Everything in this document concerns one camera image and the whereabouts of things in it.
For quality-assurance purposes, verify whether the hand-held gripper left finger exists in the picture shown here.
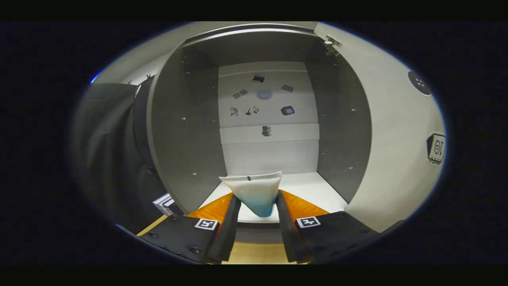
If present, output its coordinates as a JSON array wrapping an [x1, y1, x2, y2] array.
[[137, 192, 242, 264]]

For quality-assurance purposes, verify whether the black backdrop cloth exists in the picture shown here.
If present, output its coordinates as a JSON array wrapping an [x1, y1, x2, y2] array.
[[69, 75, 175, 236]]

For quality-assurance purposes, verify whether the metal door hinge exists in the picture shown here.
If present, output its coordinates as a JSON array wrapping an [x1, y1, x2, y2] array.
[[322, 35, 342, 57]]

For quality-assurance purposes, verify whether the blue and white cup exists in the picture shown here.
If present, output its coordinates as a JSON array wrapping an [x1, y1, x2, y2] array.
[[219, 171, 283, 218]]

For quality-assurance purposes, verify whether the blue and white box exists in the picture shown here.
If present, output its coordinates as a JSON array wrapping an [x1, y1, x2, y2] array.
[[153, 193, 184, 217]]

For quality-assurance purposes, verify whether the white cabinet door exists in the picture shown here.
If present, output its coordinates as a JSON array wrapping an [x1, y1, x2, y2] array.
[[314, 22, 447, 233]]

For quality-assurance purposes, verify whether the grey cabinet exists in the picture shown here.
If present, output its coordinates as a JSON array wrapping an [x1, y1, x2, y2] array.
[[147, 23, 372, 245]]

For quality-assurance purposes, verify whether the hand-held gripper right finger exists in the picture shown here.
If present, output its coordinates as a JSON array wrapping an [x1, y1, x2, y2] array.
[[276, 190, 381, 264]]

